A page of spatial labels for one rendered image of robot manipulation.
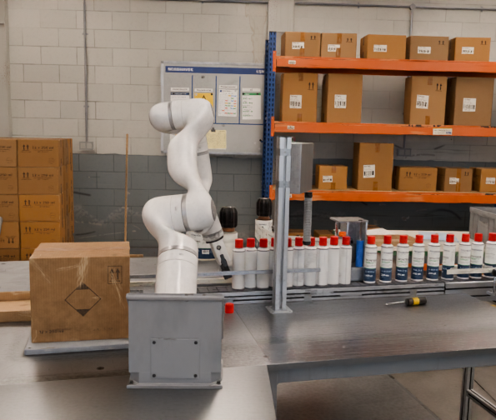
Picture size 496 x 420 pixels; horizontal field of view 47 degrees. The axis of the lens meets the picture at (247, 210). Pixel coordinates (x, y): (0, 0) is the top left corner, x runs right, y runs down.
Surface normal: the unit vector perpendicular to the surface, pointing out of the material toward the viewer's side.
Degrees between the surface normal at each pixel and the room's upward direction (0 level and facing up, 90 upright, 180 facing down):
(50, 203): 89
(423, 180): 90
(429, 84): 90
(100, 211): 90
